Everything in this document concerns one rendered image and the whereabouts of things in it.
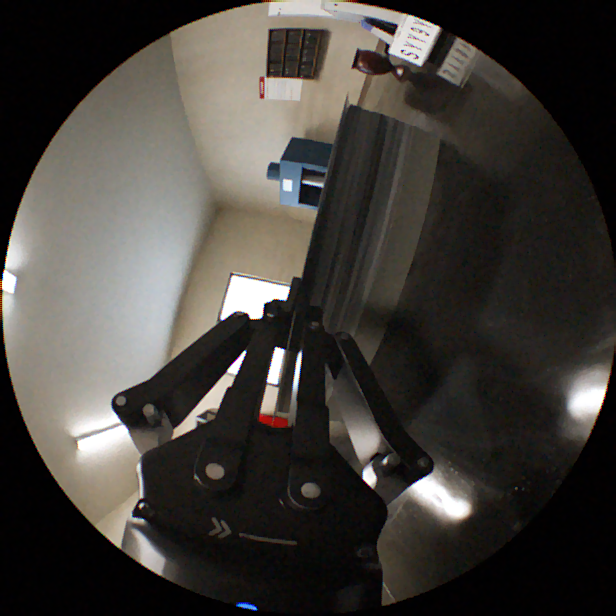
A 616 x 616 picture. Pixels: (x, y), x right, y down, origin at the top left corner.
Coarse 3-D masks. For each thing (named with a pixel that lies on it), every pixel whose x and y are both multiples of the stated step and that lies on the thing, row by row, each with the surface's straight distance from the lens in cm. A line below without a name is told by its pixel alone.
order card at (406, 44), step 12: (408, 24) 41; (420, 24) 41; (432, 24) 41; (396, 36) 41; (408, 36) 40; (420, 36) 40; (432, 36) 40; (396, 48) 41; (408, 48) 40; (420, 48) 40; (408, 60) 40; (420, 60) 40
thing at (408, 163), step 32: (352, 128) 22; (384, 128) 23; (416, 128) 25; (352, 160) 21; (384, 160) 22; (416, 160) 23; (352, 192) 21; (384, 192) 21; (416, 192) 22; (320, 224) 20; (352, 224) 21; (384, 224) 21; (416, 224) 22; (320, 256) 21; (352, 256) 21; (384, 256) 22; (320, 288) 22; (352, 288) 22; (384, 288) 23; (352, 320) 24; (384, 320) 24; (288, 384) 29
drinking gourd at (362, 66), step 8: (360, 56) 56; (368, 56) 55; (376, 56) 56; (384, 56) 58; (352, 64) 56; (360, 64) 56; (368, 64) 55; (376, 64) 55; (384, 64) 56; (400, 64) 59; (368, 72) 57; (376, 72) 56; (384, 72) 57; (392, 72) 58; (400, 72) 57
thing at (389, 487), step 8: (392, 456) 9; (368, 464) 10; (376, 464) 9; (384, 464) 9; (392, 464) 9; (368, 472) 9; (376, 472) 9; (384, 472) 9; (392, 472) 9; (368, 480) 9; (376, 480) 9; (384, 480) 9; (392, 480) 9; (400, 480) 9; (376, 488) 9; (384, 488) 9; (392, 488) 9; (400, 488) 9; (384, 496) 9; (392, 496) 9
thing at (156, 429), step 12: (144, 408) 9; (144, 420) 9; (156, 420) 9; (168, 420) 9; (132, 432) 9; (144, 432) 9; (156, 432) 9; (168, 432) 9; (144, 444) 9; (156, 444) 9
